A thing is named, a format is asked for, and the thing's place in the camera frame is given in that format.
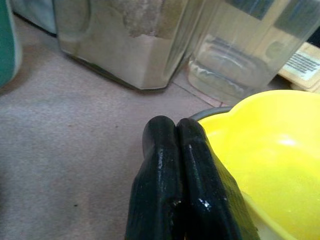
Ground yellow spouted plastic bowl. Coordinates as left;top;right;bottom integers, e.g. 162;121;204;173
197;89;320;240

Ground brown powder jar pink lid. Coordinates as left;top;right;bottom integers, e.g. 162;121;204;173
53;0;207;90

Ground clear jar orange lid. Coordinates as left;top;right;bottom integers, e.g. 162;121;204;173
186;0;320;106

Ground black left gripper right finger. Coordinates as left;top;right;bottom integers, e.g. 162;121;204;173
176;117;261;240

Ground teal cup white rim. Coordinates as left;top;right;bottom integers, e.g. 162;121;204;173
0;0;24;89

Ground round steel dish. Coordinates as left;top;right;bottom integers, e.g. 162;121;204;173
189;105;235;121

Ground cream water ionizer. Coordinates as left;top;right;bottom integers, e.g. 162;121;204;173
277;41;320;94

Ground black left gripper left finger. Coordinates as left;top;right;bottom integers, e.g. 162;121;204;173
124;115;184;240

